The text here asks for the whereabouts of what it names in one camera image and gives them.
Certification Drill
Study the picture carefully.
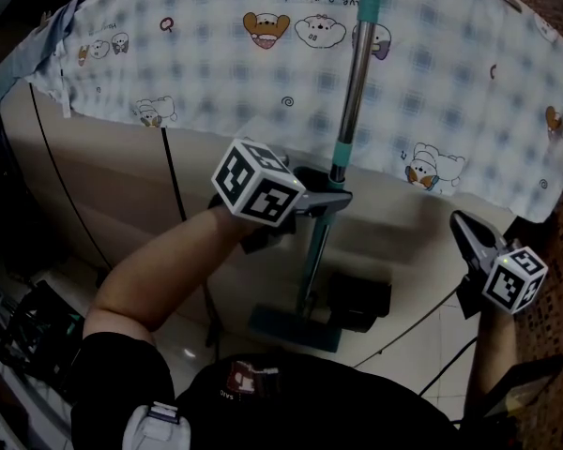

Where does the black crate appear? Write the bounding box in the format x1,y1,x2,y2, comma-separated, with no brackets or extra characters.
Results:
8,277,86,383

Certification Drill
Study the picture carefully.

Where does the person's black shirt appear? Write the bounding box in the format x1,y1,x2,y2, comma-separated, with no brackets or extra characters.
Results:
69,330,465,450

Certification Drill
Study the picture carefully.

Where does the white chest-worn device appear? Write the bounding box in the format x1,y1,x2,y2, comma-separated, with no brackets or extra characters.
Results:
121,401,192,450

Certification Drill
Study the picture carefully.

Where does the cluttered white shelf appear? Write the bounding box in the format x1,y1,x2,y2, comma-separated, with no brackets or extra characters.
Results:
0,110,76,450

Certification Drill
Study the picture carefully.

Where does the teal and chrome mop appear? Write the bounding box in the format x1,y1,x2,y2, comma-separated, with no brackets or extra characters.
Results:
248,0,386,353

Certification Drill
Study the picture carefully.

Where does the beige cabinet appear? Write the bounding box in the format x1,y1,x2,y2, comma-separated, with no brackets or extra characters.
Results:
0,82,553,369

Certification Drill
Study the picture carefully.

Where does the checkered cartoon print cloth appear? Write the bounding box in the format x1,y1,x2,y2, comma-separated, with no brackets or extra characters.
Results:
25,0,563,224

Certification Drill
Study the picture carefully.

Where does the person's left forearm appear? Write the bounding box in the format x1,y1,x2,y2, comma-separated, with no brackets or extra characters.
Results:
83,203,254,346

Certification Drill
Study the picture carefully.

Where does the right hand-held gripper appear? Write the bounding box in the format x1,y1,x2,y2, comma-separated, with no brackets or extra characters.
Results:
449,211,549,321

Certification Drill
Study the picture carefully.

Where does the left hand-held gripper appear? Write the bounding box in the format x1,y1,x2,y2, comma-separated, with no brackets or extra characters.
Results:
208,138,354,255

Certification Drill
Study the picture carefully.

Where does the black box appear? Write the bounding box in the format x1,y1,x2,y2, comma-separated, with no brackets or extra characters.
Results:
327,271,394,333

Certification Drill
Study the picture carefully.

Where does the person's right forearm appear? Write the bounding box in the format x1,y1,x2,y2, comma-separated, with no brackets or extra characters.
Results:
463,305,522,421

